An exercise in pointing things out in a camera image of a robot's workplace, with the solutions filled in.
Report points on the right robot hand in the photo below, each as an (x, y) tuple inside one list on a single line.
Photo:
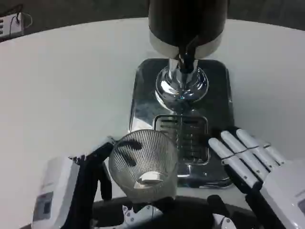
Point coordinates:
[(274, 190)]

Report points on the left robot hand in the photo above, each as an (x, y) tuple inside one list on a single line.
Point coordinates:
[(83, 181)]

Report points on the clear ribbed glass cup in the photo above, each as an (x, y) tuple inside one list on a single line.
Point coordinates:
[(145, 162)]

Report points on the black robot torso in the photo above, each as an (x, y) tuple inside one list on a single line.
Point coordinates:
[(190, 210)]

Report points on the steel drip tray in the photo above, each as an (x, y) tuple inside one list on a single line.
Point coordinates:
[(145, 112)]

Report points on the steel slotted tray grid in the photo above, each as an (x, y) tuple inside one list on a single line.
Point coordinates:
[(190, 140)]

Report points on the black dispenser tap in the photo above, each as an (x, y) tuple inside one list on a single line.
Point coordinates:
[(188, 56)]

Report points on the white power strip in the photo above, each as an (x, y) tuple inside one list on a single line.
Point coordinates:
[(12, 26)]

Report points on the black steel drink dispenser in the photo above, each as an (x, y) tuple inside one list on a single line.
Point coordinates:
[(181, 21)]

